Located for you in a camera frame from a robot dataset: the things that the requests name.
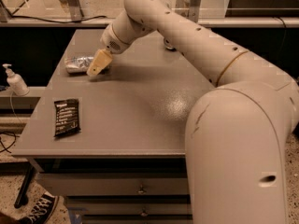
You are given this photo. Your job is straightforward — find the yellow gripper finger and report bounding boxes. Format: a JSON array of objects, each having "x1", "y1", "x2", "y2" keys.
[{"x1": 87, "y1": 49, "x2": 113, "y2": 77}]

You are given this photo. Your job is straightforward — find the black cable on ledge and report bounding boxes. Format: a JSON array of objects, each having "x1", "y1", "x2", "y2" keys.
[{"x1": 6, "y1": 7, "x2": 108, "y2": 25}]

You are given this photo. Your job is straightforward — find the black rxbar chocolate packet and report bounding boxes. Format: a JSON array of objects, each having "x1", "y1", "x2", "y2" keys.
[{"x1": 54, "y1": 99, "x2": 80, "y2": 137}]

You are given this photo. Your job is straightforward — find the white pump sanitizer bottle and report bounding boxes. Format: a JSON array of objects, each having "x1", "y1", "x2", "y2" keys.
[{"x1": 3, "y1": 63, "x2": 29, "y2": 96}]

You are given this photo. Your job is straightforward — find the black metal stand leg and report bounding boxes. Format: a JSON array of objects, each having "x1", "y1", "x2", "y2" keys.
[{"x1": 14, "y1": 166, "x2": 35, "y2": 209}]

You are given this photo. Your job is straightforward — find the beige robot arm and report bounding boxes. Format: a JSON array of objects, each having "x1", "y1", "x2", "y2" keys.
[{"x1": 87, "y1": 0, "x2": 299, "y2": 224}]

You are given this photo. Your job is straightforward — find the silver blue redbull can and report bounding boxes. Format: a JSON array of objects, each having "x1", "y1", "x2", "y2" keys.
[{"x1": 64, "y1": 56, "x2": 93, "y2": 74}]

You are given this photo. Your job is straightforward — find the black white sneaker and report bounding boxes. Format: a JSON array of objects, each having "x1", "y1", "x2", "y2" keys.
[{"x1": 19, "y1": 191, "x2": 59, "y2": 224}]

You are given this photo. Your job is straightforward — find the green soda can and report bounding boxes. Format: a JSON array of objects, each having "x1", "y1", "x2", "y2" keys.
[{"x1": 164, "y1": 38, "x2": 176, "y2": 51}]

